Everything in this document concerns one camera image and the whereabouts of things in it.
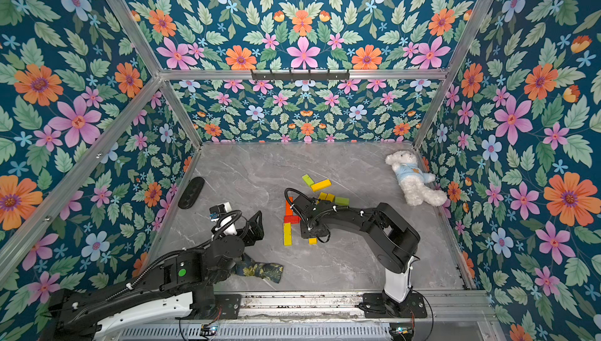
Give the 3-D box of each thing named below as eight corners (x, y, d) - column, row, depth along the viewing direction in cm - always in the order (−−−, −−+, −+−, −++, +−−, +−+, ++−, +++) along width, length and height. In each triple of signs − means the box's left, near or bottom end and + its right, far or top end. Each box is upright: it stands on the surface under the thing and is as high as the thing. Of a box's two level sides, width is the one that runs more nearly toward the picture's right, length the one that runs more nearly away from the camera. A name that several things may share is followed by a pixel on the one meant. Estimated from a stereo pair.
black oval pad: (180, 208, 99) (176, 204, 96) (196, 180, 108) (192, 176, 106) (192, 209, 99) (188, 205, 96) (206, 181, 108) (203, 177, 105)
